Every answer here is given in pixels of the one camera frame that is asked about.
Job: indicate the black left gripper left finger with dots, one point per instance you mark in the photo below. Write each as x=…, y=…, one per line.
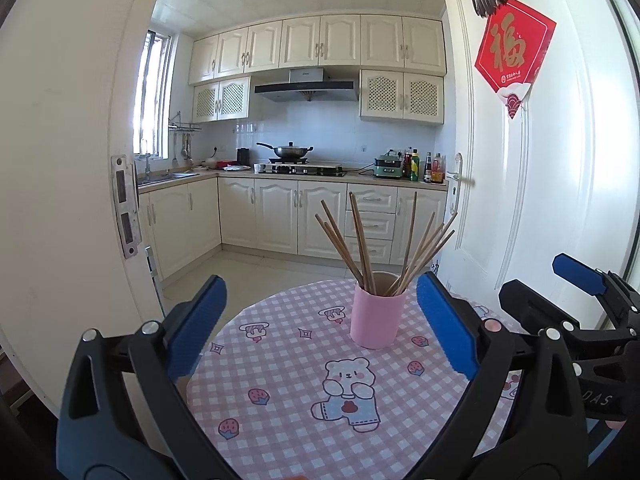
x=98, y=435

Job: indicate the black gas stove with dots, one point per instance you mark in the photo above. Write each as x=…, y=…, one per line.
x=305, y=169

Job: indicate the wok on stove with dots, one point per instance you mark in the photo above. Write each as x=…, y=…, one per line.
x=288, y=152

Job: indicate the kitchen window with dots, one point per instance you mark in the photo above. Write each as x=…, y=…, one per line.
x=149, y=121

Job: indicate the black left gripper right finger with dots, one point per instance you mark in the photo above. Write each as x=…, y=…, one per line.
x=545, y=436

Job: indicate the cream cabinets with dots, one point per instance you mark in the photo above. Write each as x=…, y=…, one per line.
x=399, y=63
x=189, y=217

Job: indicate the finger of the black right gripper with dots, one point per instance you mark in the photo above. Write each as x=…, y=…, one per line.
x=533, y=311
x=618, y=299

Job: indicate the door frame strike plate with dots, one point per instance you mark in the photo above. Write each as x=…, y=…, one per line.
x=126, y=204

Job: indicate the kitchen faucet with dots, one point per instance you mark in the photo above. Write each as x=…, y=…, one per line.
x=147, y=168

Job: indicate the pink chopstick holder cup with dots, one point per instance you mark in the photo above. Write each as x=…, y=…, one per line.
x=375, y=319

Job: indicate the green bottle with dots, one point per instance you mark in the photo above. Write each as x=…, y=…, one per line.
x=415, y=166

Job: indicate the red fu door decoration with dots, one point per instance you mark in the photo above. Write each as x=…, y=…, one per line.
x=515, y=41

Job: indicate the black range hood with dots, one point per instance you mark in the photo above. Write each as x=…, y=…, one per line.
x=309, y=85

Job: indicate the cream lower cabinets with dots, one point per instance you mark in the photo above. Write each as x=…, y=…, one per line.
x=189, y=217

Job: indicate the silver door handle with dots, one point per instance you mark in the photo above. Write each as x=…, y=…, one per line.
x=456, y=181

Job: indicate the person right hand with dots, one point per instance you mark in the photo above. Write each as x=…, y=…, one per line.
x=612, y=424

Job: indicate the black kettle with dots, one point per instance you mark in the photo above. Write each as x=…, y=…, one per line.
x=243, y=156

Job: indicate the dark sauce bottle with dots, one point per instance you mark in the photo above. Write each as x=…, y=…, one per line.
x=427, y=171

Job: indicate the white kitchen door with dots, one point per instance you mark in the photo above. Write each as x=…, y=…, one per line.
x=562, y=176

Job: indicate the pink checkered tablecloth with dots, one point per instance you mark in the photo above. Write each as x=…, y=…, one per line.
x=283, y=391

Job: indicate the green electric cooker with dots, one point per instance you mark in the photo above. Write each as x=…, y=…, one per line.
x=389, y=165

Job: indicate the wooden chopstick in cup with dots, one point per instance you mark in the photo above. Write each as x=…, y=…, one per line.
x=424, y=261
x=331, y=219
x=411, y=262
x=338, y=243

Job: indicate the cream upper cabinets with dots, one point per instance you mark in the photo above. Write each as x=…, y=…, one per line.
x=399, y=63

